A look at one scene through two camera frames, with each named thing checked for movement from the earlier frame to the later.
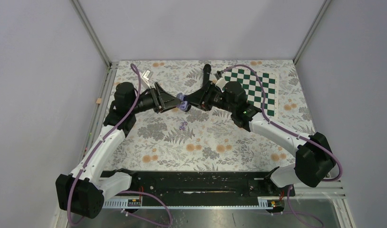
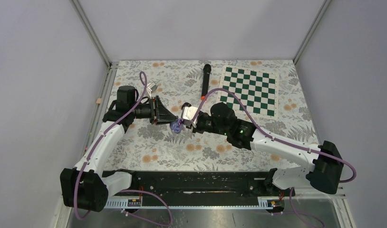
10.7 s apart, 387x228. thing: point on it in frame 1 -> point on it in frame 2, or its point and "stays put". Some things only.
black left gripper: (162, 99) -> (159, 114)
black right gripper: (201, 98) -> (197, 129)
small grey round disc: (183, 105) -> (175, 127)
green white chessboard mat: (253, 88) stays put
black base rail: (203, 189) stays put
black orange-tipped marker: (207, 71) stays put
